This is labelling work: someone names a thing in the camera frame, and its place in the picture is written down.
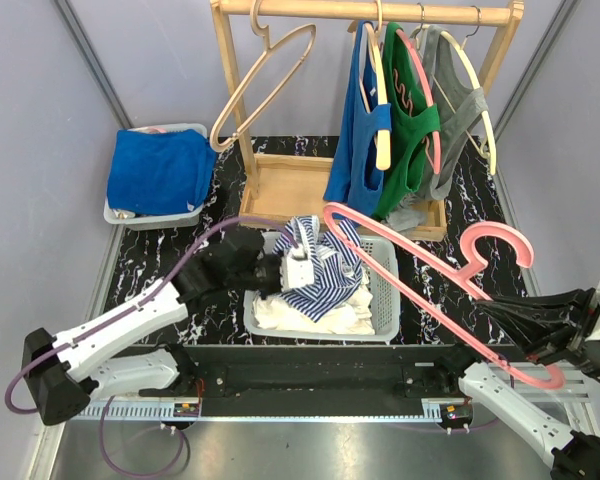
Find small grey basket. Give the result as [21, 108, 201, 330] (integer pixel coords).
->
[103, 123, 208, 231]

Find blue white striped tank top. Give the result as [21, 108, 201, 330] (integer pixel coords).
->
[275, 216, 363, 323]

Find grey tank top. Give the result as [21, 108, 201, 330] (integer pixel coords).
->
[380, 24, 492, 232]

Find cream wooden hanger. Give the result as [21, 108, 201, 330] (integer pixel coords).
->
[364, 0, 391, 171]

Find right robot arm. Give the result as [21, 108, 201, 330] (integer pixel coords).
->
[433, 289, 600, 479]

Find grey plastic laundry basket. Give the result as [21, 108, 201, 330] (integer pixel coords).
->
[243, 234, 401, 343]

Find empty beige hanger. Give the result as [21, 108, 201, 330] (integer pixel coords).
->
[208, 0, 317, 153]

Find cream hanger with grey top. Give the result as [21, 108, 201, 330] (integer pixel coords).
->
[410, 2, 497, 176]

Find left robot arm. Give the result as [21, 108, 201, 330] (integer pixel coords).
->
[22, 227, 283, 426]

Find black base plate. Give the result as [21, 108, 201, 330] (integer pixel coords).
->
[138, 344, 541, 419]

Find wooden clothes rack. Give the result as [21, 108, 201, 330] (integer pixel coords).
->
[210, 1, 524, 241]

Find blue folded cloth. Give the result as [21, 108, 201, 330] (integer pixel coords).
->
[106, 129, 217, 216]

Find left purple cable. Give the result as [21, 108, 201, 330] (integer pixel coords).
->
[4, 216, 304, 476]

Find green tank top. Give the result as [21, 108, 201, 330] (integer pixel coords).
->
[374, 22, 440, 220]

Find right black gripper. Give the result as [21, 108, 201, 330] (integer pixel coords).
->
[477, 280, 600, 388]

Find white crumpled garments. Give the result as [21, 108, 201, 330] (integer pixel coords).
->
[253, 275, 375, 335]

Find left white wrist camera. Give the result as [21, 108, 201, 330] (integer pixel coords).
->
[281, 245, 315, 292]

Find black marble pattern mat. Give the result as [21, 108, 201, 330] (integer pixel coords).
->
[105, 136, 529, 346]

